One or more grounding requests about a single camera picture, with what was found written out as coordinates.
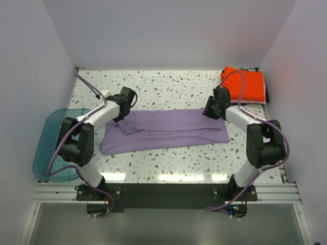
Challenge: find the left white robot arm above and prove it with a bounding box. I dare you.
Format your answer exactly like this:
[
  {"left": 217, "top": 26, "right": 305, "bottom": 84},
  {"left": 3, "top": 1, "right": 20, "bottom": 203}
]
[{"left": 48, "top": 87, "right": 137, "bottom": 200}]

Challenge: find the folded orange t shirt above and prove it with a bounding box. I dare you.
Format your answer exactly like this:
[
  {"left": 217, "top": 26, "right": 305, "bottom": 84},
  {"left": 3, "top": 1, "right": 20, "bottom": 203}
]
[{"left": 220, "top": 66, "right": 266, "bottom": 104}]

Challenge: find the purple t shirt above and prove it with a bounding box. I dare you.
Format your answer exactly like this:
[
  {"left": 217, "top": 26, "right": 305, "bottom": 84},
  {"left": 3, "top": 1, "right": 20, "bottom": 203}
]
[{"left": 99, "top": 108, "right": 230, "bottom": 155}]

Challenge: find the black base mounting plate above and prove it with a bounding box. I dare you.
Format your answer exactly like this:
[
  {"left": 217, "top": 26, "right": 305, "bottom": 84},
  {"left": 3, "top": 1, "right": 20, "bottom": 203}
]
[{"left": 76, "top": 183, "right": 258, "bottom": 214}]

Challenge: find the aluminium frame rail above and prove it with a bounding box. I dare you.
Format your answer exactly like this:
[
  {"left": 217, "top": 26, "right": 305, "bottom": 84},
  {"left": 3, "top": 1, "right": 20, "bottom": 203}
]
[{"left": 32, "top": 182, "right": 302, "bottom": 204}]

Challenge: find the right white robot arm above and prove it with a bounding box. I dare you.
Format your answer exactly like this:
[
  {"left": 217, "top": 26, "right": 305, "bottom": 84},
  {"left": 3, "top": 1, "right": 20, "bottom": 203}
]
[{"left": 203, "top": 87, "right": 287, "bottom": 201}]

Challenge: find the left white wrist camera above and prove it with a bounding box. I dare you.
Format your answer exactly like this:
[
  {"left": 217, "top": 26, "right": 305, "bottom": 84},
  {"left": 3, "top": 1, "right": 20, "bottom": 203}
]
[{"left": 99, "top": 88, "right": 112, "bottom": 99}]

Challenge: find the teal plastic bin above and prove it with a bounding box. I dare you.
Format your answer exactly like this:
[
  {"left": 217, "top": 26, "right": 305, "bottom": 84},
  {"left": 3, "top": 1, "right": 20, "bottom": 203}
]
[{"left": 33, "top": 108, "right": 90, "bottom": 182}]

